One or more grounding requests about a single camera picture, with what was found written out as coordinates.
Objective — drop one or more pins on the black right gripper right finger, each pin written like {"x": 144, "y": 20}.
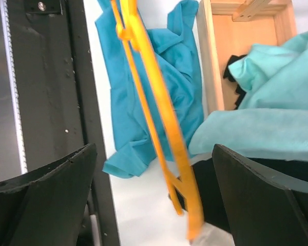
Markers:
{"x": 266, "y": 201}

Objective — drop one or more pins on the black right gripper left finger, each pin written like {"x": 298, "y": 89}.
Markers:
{"x": 46, "y": 206}

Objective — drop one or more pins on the yellow plastic hanger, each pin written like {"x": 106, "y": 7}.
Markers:
{"x": 131, "y": 31}

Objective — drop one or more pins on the black t shirt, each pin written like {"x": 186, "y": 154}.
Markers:
{"x": 270, "y": 120}

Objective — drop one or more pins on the mint green t shirt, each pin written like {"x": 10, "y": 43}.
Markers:
{"x": 295, "y": 47}

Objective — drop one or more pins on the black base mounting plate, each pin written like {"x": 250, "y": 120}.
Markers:
{"x": 57, "y": 96}

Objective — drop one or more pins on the wooden clothes rack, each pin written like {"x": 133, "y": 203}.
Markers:
{"x": 227, "y": 28}

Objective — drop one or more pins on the white slotted cable duct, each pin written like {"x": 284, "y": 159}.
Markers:
{"x": 13, "y": 86}

